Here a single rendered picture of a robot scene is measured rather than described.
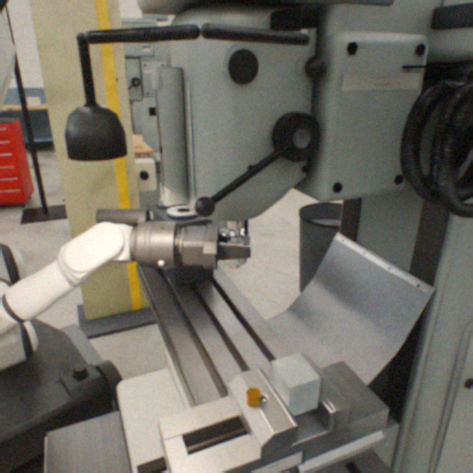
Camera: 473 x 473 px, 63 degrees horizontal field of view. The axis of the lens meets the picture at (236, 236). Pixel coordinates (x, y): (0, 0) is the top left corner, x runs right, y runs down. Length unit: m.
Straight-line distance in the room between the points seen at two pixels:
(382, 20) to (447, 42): 0.14
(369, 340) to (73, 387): 0.94
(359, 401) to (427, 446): 0.46
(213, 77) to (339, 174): 0.25
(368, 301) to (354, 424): 0.36
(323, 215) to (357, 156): 2.36
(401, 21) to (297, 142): 0.25
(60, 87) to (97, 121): 1.85
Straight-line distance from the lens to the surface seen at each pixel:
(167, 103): 0.62
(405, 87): 0.71
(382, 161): 0.71
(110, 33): 0.48
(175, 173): 0.64
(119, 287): 2.69
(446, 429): 1.13
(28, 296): 0.79
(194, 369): 0.84
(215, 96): 0.57
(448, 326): 0.93
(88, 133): 0.49
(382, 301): 0.94
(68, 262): 0.74
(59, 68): 2.34
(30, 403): 1.47
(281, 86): 0.60
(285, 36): 0.49
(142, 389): 0.98
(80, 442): 1.04
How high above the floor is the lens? 1.55
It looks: 23 degrees down
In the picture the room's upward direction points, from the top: straight up
